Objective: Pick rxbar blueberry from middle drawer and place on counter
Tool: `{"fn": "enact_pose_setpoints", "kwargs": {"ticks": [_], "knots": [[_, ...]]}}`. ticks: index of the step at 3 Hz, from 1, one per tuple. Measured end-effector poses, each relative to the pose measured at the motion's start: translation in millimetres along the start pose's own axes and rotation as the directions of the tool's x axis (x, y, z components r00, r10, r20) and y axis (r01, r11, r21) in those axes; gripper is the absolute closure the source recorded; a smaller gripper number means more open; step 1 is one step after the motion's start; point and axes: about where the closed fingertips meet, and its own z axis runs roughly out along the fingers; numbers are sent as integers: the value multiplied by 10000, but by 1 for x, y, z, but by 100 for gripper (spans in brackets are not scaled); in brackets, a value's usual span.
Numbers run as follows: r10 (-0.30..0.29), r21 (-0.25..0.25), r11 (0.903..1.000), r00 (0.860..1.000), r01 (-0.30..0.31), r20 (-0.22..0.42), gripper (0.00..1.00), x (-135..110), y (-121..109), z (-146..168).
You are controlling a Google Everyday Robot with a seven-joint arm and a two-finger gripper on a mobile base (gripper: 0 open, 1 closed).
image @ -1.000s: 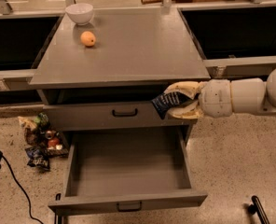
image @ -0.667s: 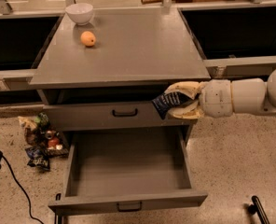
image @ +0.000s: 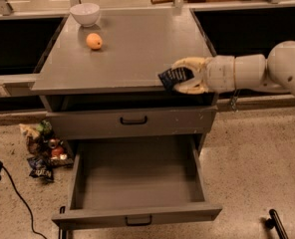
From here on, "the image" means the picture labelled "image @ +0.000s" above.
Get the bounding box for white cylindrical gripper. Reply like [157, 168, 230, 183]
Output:
[171, 56, 235, 95]

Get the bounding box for dark blue rxbar wrapper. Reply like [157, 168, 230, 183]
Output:
[158, 67, 194, 91]

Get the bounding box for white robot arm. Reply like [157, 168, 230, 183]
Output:
[170, 41, 295, 97]

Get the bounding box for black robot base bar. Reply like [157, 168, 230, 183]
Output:
[265, 209, 289, 239]

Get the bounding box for grey drawer cabinet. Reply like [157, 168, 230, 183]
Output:
[33, 9, 221, 230]

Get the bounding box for closed grey upper drawer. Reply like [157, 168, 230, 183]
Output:
[47, 107, 216, 139]

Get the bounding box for open grey middle drawer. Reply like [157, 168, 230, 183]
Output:
[53, 135, 222, 230]

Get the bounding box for wooden stick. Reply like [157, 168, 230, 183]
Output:
[150, 0, 173, 5]

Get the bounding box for orange fruit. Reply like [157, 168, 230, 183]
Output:
[86, 33, 103, 50]

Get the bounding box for white ceramic bowl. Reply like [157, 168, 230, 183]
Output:
[70, 3, 101, 27]

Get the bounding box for red soda can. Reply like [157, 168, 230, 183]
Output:
[51, 146, 64, 158]

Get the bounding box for pile of snack packages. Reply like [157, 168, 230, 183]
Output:
[19, 119, 74, 167]

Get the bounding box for dark blue chip bag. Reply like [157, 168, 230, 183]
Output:
[27, 156, 54, 181]

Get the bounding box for black upper drawer handle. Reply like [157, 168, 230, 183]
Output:
[120, 116, 148, 125]

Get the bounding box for black drawer handle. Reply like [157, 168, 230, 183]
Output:
[125, 214, 152, 227]
[120, 116, 148, 125]

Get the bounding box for black middle drawer handle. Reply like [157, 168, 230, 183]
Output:
[125, 214, 152, 227]

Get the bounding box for black cabinet leg bracket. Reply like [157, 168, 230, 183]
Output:
[57, 205, 67, 239]

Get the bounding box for grey metal railing frame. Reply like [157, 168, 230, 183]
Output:
[0, 0, 295, 112]

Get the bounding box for black power cable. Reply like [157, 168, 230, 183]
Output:
[1, 164, 48, 239]

